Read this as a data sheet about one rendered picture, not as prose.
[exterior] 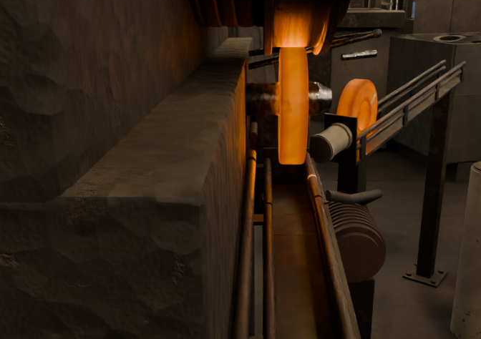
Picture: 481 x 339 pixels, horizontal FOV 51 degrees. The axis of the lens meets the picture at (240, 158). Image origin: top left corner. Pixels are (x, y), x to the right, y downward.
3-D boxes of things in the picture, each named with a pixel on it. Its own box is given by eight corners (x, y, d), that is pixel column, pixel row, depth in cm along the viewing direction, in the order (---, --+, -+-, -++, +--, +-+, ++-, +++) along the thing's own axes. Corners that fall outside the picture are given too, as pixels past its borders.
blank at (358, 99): (344, 162, 114) (358, 164, 112) (328, 113, 103) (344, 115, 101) (368, 114, 121) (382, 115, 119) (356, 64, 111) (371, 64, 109)
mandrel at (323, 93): (201, 122, 68) (197, 100, 64) (203, 98, 70) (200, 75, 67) (330, 121, 67) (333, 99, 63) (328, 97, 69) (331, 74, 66)
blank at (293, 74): (278, 177, 72) (301, 177, 72) (280, 143, 58) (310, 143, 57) (278, 78, 77) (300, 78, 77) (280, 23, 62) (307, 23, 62)
